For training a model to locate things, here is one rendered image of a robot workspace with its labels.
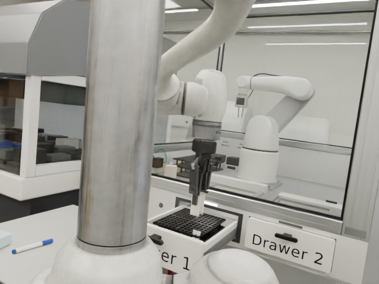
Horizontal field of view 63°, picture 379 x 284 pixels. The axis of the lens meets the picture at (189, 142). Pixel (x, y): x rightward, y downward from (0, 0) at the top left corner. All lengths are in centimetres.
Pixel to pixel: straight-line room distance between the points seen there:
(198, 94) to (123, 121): 52
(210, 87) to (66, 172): 103
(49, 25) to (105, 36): 119
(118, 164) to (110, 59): 13
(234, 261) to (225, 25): 42
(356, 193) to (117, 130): 86
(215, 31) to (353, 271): 86
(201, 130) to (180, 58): 26
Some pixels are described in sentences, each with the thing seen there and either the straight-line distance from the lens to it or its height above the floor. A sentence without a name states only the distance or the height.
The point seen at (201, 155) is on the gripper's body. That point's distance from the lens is 93.
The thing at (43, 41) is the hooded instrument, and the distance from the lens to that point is 158.
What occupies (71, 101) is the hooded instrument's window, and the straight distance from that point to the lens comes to 171.
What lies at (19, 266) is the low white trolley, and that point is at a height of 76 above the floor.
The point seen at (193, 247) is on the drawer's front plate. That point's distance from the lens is 92.
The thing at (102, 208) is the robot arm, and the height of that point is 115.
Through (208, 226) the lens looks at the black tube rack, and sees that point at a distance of 111.
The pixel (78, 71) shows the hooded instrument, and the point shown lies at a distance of 170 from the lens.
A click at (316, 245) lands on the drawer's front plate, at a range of 115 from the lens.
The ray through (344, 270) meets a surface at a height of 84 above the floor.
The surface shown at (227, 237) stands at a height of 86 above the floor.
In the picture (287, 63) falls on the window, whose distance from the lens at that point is 116.
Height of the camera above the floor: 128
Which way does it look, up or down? 5 degrees down
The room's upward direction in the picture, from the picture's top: 6 degrees clockwise
